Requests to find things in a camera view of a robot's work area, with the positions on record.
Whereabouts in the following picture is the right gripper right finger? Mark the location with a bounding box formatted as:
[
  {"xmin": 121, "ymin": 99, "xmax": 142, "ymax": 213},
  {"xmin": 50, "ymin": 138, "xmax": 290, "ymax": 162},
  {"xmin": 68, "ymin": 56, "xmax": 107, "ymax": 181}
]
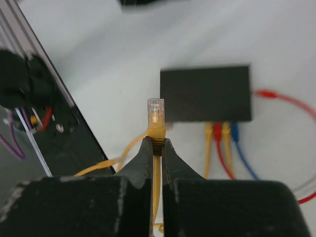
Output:
[{"xmin": 162, "ymin": 139, "xmax": 311, "ymax": 237}]

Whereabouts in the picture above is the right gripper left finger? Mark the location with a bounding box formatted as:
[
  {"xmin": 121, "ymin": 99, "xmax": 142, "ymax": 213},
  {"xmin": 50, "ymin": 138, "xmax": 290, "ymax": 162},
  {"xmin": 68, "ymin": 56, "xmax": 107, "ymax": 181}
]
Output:
[{"xmin": 0, "ymin": 138, "xmax": 152, "ymax": 237}]

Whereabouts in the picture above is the yellow ethernet cable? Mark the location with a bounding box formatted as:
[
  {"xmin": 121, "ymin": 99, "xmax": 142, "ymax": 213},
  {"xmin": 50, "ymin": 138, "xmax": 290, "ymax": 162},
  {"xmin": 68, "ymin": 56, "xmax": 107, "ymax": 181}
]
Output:
[
  {"xmin": 74, "ymin": 98, "xmax": 173, "ymax": 234},
  {"xmin": 203, "ymin": 122, "xmax": 213, "ymax": 180},
  {"xmin": 221, "ymin": 122, "xmax": 235, "ymax": 180}
]

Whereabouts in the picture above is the red ethernet cable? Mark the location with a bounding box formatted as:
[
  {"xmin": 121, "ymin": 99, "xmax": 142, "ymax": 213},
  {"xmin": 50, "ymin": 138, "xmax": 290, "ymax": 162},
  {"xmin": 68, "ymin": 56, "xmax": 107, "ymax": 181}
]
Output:
[{"xmin": 212, "ymin": 88, "xmax": 316, "ymax": 205}]

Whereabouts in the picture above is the blue ethernet cable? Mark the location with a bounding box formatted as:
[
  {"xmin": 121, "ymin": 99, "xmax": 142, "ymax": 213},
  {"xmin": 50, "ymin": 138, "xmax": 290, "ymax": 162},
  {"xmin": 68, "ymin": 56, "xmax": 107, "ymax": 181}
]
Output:
[{"xmin": 230, "ymin": 122, "xmax": 260, "ymax": 180}]

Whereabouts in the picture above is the black network switch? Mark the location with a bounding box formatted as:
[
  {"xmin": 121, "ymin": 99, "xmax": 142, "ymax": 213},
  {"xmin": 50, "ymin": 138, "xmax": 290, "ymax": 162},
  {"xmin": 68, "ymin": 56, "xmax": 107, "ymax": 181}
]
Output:
[{"xmin": 160, "ymin": 65, "xmax": 252, "ymax": 123}]

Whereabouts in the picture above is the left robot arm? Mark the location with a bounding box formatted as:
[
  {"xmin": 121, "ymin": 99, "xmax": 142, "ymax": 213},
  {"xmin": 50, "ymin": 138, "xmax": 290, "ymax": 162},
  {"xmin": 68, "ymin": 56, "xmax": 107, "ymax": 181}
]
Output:
[{"xmin": 0, "ymin": 49, "xmax": 56, "ymax": 109}]

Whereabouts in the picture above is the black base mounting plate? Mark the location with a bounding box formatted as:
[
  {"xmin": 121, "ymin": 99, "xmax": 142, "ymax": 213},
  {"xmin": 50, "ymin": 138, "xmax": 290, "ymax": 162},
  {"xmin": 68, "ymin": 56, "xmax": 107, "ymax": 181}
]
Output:
[{"xmin": 17, "ymin": 44, "xmax": 117, "ymax": 177}]

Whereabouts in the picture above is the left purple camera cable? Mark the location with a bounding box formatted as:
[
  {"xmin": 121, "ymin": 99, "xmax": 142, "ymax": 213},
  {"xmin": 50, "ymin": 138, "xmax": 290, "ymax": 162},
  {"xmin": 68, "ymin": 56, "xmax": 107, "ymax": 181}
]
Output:
[{"xmin": 0, "ymin": 108, "xmax": 34, "ymax": 161}]

